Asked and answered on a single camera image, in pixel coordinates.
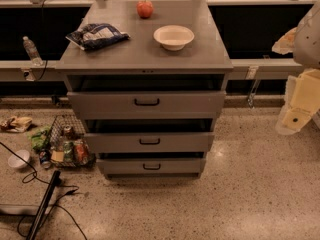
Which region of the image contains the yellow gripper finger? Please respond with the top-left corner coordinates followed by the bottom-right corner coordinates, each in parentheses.
top-left (281, 69), bottom-right (320, 132)
top-left (272, 28), bottom-right (297, 55)

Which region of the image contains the white paper bowl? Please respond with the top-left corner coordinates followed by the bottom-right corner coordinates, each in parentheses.
top-left (153, 25), bottom-right (194, 51)

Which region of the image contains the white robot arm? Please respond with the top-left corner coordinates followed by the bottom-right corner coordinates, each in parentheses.
top-left (272, 1), bottom-right (320, 135)

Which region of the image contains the red apple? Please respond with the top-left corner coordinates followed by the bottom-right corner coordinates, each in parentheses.
top-left (136, 0), bottom-right (153, 19)

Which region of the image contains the top grey drawer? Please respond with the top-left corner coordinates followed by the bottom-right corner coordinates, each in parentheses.
top-left (68, 91), bottom-right (225, 120)

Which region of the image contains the grey drawer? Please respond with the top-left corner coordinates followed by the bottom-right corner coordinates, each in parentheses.
top-left (68, 91), bottom-right (225, 120)
top-left (96, 158), bottom-right (206, 175)
top-left (85, 132), bottom-right (214, 153)

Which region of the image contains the grey drawer cabinet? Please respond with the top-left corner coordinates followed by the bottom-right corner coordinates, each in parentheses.
top-left (54, 0), bottom-right (234, 180)

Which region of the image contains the middle grey drawer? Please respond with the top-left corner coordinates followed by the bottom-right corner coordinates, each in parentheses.
top-left (85, 132), bottom-right (214, 153)

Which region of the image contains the blue white chip bag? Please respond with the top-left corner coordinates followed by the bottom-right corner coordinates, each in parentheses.
top-left (66, 23), bottom-right (130, 51)

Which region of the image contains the bottom grey drawer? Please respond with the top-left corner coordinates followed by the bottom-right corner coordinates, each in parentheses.
top-left (96, 158), bottom-right (206, 175)

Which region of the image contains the red soda can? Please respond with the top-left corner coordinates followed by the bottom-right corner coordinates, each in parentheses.
top-left (74, 140), bottom-right (89, 165)

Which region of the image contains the brown can in basket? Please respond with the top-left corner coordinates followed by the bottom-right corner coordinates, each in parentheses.
top-left (63, 125), bottom-right (75, 140)

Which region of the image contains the green soda can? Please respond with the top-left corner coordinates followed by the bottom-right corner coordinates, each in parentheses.
top-left (63, 141), bottom-right (74, 162)

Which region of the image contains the yellow sponge block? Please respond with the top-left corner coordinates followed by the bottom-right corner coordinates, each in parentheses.
top-left (51, 151), bottom-right (64, 162)

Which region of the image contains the clear plastic water bottle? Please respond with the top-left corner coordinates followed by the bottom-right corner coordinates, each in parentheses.
top-left (23, 36), bottom-right (43, 66)

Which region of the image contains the green snack bag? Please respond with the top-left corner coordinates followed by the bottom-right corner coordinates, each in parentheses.
top-left (28, 126), bottom-right (51, 153)

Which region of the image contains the blue can on floor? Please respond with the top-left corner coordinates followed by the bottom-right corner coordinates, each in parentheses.
top-left (39, 149), bottom-right (51, 169)

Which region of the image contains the crumpled brown snack bag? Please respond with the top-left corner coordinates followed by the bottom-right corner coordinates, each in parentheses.
top-left (0, 116), bottom-right (32, 133)

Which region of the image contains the black bar on floor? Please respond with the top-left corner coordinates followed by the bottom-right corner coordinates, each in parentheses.
top-left (26, 170), bottom-right (61, 240)

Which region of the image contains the wire mesh basket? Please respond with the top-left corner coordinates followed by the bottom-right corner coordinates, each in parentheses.
top-left (50, 115), bottom-right (95, 167)

